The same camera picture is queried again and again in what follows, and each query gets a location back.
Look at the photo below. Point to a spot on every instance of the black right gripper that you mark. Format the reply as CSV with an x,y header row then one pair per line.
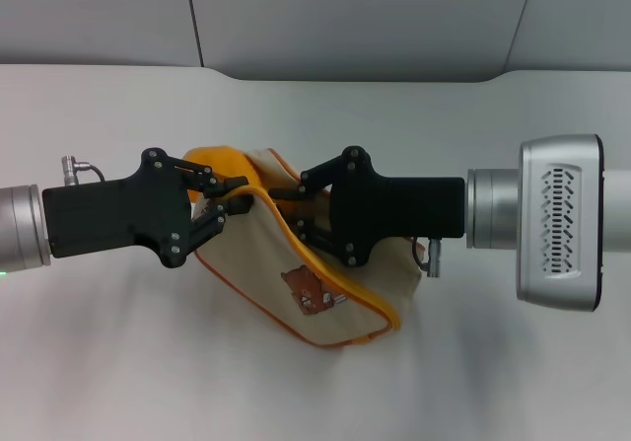
x,y
394,209

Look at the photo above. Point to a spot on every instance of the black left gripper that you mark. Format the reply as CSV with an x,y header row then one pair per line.
x,y
118,214

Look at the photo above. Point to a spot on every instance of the beige yellow bear food bag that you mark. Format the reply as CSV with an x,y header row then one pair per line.
x,y
256,258

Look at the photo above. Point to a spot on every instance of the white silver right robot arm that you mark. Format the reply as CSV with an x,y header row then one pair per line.
x,y
493,209

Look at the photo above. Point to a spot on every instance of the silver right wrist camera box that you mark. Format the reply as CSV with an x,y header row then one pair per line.
x,y
557,224

